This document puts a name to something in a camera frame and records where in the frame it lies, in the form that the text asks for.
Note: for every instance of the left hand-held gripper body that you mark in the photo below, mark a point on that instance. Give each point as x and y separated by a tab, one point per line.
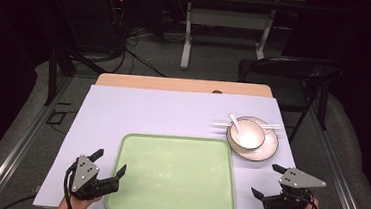
84	173

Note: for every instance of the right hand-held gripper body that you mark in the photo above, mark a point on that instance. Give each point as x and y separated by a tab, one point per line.
296	180

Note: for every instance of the person's left hand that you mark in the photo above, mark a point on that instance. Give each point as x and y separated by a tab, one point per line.
73	206

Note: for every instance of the white plate with dark rim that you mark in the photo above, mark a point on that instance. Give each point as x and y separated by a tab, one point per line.
266	151

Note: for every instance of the white bowl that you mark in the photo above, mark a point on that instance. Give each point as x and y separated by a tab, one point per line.
252	138

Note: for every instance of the white chopstick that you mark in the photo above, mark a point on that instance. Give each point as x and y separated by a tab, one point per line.
272	128
272	125

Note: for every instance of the light green tray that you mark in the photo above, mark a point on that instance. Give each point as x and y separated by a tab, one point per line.
174	177

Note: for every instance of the white spoon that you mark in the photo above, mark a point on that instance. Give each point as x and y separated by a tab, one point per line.
235	121

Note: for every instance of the white table cover sheet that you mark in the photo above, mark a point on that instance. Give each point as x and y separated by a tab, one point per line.
146	111

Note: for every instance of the black metal stand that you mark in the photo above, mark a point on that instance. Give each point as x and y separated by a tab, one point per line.
52	74

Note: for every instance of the black folding chair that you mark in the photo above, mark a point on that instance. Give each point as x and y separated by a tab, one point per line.
296	68

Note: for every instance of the wooden table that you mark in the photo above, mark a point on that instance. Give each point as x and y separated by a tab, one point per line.
175	83

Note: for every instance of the dark equipment with red light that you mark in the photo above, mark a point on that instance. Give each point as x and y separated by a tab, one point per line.
119	9

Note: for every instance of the white desk with metal legs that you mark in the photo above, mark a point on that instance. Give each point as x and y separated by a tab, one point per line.
227	19

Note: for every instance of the metal floor rail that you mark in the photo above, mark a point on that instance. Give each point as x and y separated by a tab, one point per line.
338	173
20	145

